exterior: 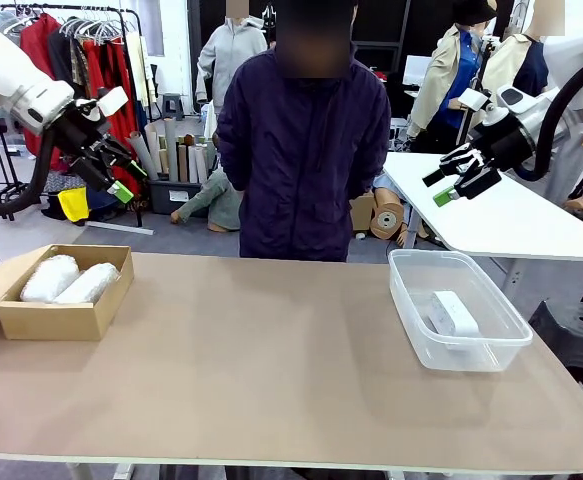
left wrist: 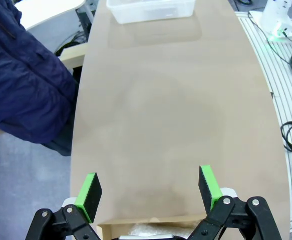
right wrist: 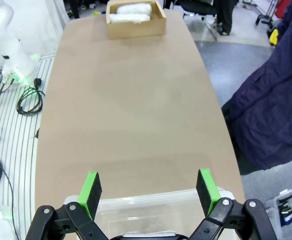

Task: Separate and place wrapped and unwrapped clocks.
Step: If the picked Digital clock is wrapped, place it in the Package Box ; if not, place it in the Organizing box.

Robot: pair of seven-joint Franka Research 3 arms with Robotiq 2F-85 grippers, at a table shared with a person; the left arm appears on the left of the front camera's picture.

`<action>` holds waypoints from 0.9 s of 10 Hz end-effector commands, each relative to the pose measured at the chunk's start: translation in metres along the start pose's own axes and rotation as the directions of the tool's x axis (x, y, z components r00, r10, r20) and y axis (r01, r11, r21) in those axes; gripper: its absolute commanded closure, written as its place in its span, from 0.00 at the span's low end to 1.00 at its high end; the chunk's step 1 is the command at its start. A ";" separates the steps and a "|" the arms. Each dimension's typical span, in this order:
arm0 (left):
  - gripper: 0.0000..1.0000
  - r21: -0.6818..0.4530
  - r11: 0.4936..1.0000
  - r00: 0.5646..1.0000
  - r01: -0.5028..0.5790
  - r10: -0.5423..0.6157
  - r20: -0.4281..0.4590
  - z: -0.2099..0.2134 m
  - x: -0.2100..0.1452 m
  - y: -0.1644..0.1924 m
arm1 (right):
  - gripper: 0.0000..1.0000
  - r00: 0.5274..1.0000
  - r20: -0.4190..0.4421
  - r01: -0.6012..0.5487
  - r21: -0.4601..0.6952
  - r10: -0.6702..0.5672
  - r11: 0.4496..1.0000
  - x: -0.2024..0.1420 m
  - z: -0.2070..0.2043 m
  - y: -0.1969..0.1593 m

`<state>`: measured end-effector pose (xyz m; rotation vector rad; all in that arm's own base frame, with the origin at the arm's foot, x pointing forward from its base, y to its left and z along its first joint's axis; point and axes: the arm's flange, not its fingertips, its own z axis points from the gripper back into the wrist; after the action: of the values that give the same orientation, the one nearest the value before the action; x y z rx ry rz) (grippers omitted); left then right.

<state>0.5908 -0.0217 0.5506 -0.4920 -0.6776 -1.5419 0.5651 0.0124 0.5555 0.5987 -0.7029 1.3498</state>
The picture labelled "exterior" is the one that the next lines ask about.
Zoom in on white monitor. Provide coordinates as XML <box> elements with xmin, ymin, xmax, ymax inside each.
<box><xmin>401</xmin><ymin>54</ymin><xmax>435</xmax><ymax>87</ymax></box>

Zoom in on cream garment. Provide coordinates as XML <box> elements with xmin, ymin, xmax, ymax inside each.
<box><xmin>123</xmin><ymin>32</ymin><xmax>152</xmax><ymax>109</ymax></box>

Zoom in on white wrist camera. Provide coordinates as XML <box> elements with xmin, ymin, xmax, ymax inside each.
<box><xmin>458</xmin><ymin>88</ymin><xmax>495</xmax><ymax>114</ymax></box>
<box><xmin>98</xmin><ymin>85</ymin><xmax>130</xmax><ymax>115</ymax></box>

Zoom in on white table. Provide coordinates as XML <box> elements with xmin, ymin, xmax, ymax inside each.
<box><xmin>383</xmin><ymin>151</ymin><xmax>583</xmax><ymax>262</ymax></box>

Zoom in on bunch of white hangers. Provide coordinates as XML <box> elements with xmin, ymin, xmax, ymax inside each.
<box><xmin>58</xmin><ymin>10</ymin><xmax>125</xmax><ymax>47</ymax></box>

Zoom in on black arm hose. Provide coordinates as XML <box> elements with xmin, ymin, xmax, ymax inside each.
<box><xmin>0</xmin><ymin>130</ymin><xmax>57</xmax><ymax>217</ymax></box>
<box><xmin>508</xmin><ymin>59</ymin><xmax>583</xmax><ymax>182</ymax></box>

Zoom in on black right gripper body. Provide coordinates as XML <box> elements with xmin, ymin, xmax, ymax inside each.
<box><xmin>472</xmin><ymin>118</ymin><xmax>536</xmax><ymax>175</ymax></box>

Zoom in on bystander in grey hoodie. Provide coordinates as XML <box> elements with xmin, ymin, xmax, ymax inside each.
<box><xmin>195</xmin><ymin>0</ymin><xmax>270</xmax><ymax>104</ymax></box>

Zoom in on black plastic stool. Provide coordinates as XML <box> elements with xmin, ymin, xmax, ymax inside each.
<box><xmin>528</xmin><ymin>299</ymin><xmax>583</xmax><ymax>401</ymax></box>

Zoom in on wide bubble-wrapped clock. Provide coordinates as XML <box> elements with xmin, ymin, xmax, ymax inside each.
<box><xmin>19</xmin><ymin>254</ymin><xmax>81</xmax><ymax>304</ymax></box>

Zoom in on black left arm hose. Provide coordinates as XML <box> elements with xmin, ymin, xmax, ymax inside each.
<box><xmin>0</xmin><ymin>130</ymin><xmax>57</xmax><ymax>217</ymax></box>

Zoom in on grey plastic stool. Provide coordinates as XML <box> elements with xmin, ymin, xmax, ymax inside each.
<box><xmin>160</xmin><ymin>92</ymin><xmax>186</xmax><ymax>121</ymax></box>

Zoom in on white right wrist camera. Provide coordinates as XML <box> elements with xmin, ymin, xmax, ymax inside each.
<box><xmin>458</xmin><ymin>88</ymin><xmax>495</xmax><ymax>114</ymax></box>

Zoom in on black framed window panel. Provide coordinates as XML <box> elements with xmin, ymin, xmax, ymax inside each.
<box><xmin>355</xmin><ymin>0</ymin><xmax>413</xmax><ymax>69</ymax></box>

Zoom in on open cardboard box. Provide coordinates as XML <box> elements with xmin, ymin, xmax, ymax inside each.
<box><xmin>0</xmin><ymin>243</ymin><xmax>136</xmax><ymax>342</ymax></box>

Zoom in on black stand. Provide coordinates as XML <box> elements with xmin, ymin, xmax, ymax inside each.
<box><xmin>470</xmin><ymin>35</ymin><xmax>501</xmax><ymax>101</ymax></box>

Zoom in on beige paper roll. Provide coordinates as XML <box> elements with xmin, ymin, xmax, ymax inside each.
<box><xmin>144</xmin><ymin>123</ymin><xmax>166</xmax><ymax>175</ymax></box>
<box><xmin>195</xmin><ymin>142</ymin><xmax>210</xmax><ymax>184</ymax></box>

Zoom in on white unwrapped digital clock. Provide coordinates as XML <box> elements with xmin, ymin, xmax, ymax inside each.
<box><xmin>428</xmin><ymin>289</ymin><xmax>480</xmax><ymax>337</ymax></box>

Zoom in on small cardboard carton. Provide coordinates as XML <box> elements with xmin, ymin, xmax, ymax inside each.
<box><xmin>349</xmin><ymin>192</ymin><xmax>378</xmax><ymax>232</ymax></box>

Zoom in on white computer case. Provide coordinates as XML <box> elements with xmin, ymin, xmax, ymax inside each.
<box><xmin>389</xmin><ymin>117</ymin><xmax>412</xmax><ymax>151</ymax></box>

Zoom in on black right arm hose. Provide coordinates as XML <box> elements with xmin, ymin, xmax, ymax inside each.
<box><xmin>508</xmin><ymin>59</ymin><xmax>583</xmax><ymax>182</ymax></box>

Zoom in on black garment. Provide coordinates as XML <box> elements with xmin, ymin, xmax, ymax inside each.
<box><xmin>48</xmin><ymin>29</ymin><xmax>92</xmax><ymax>101</ymax></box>

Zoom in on long red dress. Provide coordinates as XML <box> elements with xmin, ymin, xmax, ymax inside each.
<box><xmin>83</xmin><ymin>39</ymin><xmax>140</xmax><ymax>166</ymax></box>

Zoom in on long bubble-wrapped clock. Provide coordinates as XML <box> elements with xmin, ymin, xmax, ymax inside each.
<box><xmin>52</xmin><ymin>263</ymin><xmax>122</xmax><ymax>305</ymax></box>

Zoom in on mannequin cream coat navy top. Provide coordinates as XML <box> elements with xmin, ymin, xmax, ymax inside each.
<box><xmin>485</xmin><ymin>0</ymin><xmax>567</xmax><ymax>101</ymax></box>

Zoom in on red jacket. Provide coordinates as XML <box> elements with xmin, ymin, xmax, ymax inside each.
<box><xmin>19</xmin><ymin>13</ymin><xmax>67</xmax><ymax>171</ymax></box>

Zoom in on black plastic crate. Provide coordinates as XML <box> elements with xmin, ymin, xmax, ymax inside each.
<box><xmin>148</xmin><ymin>177</ymin><xmax>205</xmax><ymax>215</ymax></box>

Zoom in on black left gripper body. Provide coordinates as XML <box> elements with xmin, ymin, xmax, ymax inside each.
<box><xmin>54</xmin><ymin>109</ymin><xmax>113</xmax><ymax>162</ymax></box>

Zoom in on mannequin beige coat blue shirt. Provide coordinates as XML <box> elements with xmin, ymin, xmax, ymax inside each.
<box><xmin>406</xmin><ymin>0</ymin><xmax>492</xmax><ymax>141</ymax></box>

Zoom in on lying mannequin grey clothes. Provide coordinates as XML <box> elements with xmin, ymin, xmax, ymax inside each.
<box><xmin>170</xmin><ymin>169</ymin><xmax>245</xmax><ymax>234</ymax></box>

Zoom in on black hat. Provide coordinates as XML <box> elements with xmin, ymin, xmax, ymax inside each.
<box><xmin>451</xmin><ymin>0</ymin><xmax>497</xmax><ymax>25</ymax></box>

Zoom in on white floor strip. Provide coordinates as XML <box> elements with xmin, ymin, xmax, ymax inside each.
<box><xmin>86</xmin><ymin>219</ymin><xmax>156</xmax><ymax>236</ymax></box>

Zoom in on grey fuzzy garment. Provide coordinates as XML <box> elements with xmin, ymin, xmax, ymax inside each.
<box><xmin>0</xmin><ymin>9</ymin><xmax>25</xmax><ymax>39</ymax></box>

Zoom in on person in purple jacket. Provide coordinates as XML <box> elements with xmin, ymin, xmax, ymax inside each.
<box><xmin>215</xmin><ymin>0</ymin><xmax>392</xmax><ymax>264</ymax></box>

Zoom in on cardboard cable spool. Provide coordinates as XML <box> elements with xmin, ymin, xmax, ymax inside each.
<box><xmin>369</xmin><ymin>188</ymin><xmax>412</xmax><ymax>244</ymax></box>

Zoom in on tall grey paper roll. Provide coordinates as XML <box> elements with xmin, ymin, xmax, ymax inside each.
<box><xmin>164</xmin><ymin>117</ymin><xmax>180</xmax><ymax>182</ymax></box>

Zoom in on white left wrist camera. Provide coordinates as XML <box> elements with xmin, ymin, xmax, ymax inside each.
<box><xmin>98</xmin><ymin>85</ymin><xmax>130</xmax><ymax>115</ymax></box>

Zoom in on slanted grey paper roll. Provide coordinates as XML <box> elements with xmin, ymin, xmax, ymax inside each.
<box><xmin>129</xmin><ymin>130</ymin><xmax>160</xmax><ymax>181</ymax></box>

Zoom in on yellow cloth bag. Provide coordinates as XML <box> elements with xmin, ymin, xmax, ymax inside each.
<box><xmin>56</xmin><ymin>187</ymin><xmax>91</xmax><ymax>224</ymax></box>

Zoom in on black metal clothes rack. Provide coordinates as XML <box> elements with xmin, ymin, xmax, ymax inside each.
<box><xmin>0</xmin><ymin>3</ymin><xmax>145</xmax><ymax>229</ymax></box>

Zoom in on clear plastic container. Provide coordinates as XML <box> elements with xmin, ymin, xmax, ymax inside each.
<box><xmin>387</xmin><ymin>248</ymin><xmax>534</xmax><ymax>373</ymax></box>

